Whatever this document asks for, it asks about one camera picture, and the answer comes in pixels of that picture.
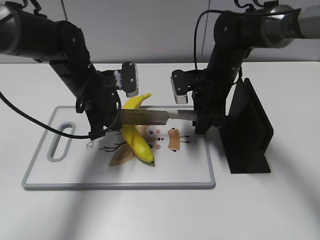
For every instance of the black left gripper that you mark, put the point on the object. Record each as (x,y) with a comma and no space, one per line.
(98,97)

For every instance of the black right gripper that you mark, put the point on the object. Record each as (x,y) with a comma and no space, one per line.
(209,102)

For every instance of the white-handled kitchen knife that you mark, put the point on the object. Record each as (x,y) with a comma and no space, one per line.
(148,117)

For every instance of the yellow plastic banana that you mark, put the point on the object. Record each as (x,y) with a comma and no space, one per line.
(132,136)

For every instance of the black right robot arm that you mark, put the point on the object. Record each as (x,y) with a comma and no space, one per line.
(270,25)

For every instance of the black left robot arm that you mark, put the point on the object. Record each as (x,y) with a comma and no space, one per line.
(62,45)

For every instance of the black knife stand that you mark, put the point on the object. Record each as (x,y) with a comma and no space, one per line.
(247,133)

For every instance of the white grey-rimmed cutting board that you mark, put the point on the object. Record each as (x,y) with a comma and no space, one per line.
(182,161)

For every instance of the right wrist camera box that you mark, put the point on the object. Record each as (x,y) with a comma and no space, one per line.
(183,82)

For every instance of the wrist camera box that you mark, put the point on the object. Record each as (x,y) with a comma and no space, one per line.
(127,79)
(183,82)

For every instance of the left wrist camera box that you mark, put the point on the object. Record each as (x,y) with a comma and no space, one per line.
(127,79)

